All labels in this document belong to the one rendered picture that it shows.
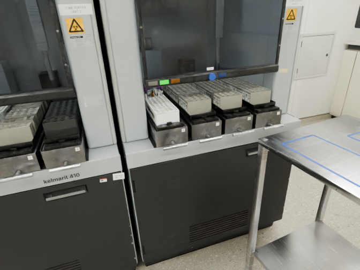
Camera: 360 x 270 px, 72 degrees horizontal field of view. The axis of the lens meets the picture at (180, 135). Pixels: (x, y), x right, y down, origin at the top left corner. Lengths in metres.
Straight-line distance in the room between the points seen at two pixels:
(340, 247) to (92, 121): 1.17
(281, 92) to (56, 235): 1.18
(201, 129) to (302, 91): 2.11
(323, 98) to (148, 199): 2.58
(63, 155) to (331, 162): 0.86
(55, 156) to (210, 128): 0.60
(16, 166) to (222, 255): 1.11
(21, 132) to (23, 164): 0.11
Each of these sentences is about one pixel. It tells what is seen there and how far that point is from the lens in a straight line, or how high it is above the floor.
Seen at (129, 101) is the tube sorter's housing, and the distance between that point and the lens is 1.00.
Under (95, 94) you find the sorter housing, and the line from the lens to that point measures 0.98.
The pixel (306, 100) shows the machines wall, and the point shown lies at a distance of 3.10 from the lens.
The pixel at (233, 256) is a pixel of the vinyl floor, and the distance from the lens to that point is 1.55.
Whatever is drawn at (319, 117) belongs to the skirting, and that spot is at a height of 0.07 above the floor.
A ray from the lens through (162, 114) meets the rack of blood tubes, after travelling 0.98.
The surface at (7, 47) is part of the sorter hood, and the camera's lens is 0.97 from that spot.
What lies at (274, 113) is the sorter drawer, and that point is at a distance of 1.20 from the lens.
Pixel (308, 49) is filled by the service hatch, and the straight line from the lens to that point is 2.92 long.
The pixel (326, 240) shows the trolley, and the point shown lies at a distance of 1.36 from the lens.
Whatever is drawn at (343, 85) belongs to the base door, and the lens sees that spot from 3.29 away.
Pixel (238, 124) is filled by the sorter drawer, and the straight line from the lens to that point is 1.10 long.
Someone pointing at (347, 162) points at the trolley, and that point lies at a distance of 0.84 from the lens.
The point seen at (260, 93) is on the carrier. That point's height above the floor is 0.87.
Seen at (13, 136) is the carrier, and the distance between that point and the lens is 1.05.
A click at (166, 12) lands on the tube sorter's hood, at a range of 0.97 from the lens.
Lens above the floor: 1.21
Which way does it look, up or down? 26 degrees down
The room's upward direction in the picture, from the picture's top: 3 degrees counter-clockwise
